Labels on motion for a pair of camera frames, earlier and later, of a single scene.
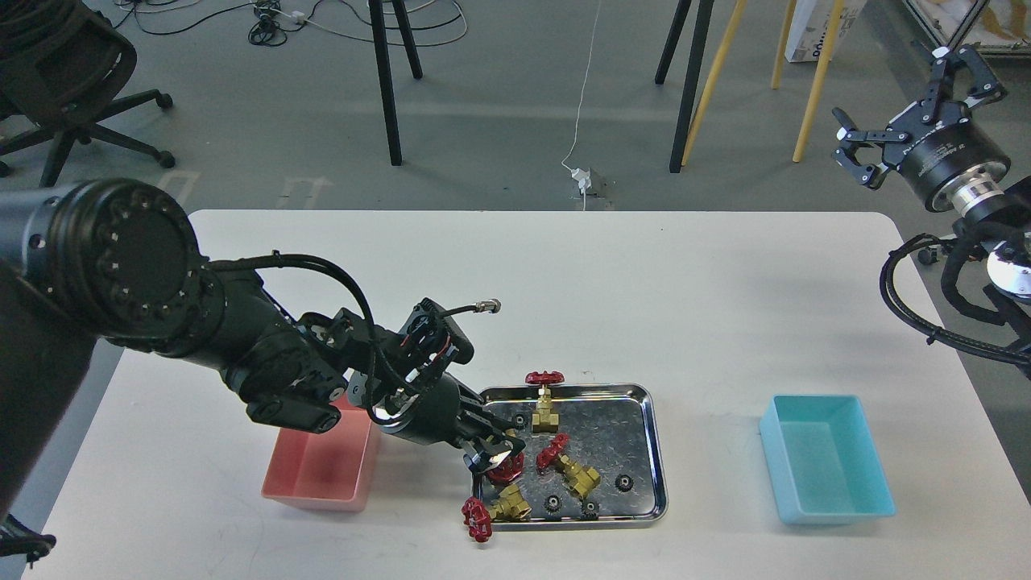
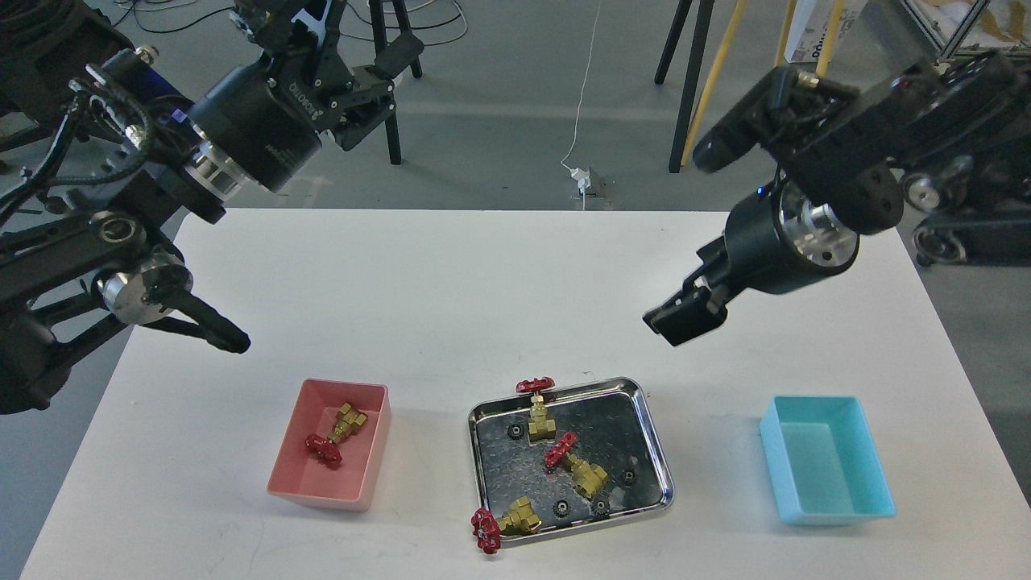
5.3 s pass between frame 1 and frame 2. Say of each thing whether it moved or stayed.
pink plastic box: stayed
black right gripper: moved
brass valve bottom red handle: moved
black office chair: stayed
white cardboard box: stayed
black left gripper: moved
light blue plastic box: stayed
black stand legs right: stayed
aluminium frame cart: stayed
